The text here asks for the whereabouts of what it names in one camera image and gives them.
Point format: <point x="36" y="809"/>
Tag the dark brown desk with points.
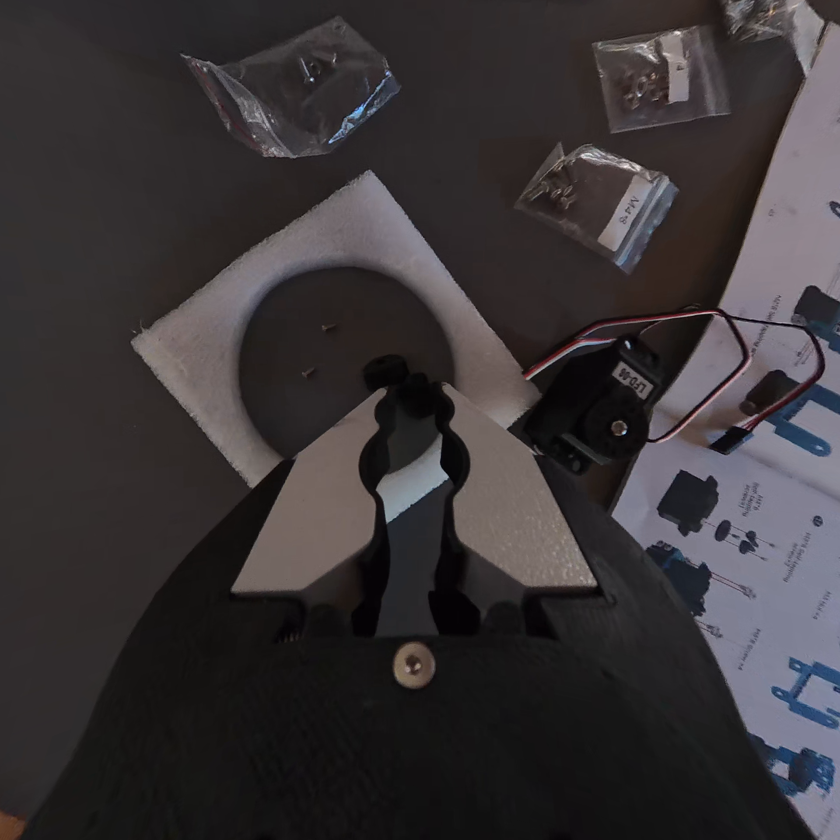
<point x="98" y="197"/>

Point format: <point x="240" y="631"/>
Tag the small black plastic part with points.
<point x="420" y="397"/>
<point x="384" y="369"/>

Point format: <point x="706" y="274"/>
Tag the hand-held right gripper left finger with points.
<point x="308" y="525"/>

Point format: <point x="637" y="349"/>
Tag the printed instruction sheet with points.
<point x="754" y="558"/>

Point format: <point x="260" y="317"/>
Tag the white foam square with hole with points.
<point x="197" y="341"/>

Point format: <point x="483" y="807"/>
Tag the small clear zip bag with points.
<point x="289" y="92"/>

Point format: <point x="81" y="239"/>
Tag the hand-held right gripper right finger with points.
<point x="518" y="525"/>

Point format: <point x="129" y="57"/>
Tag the scattered clear screw bags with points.
<point x="604" y="203"/>

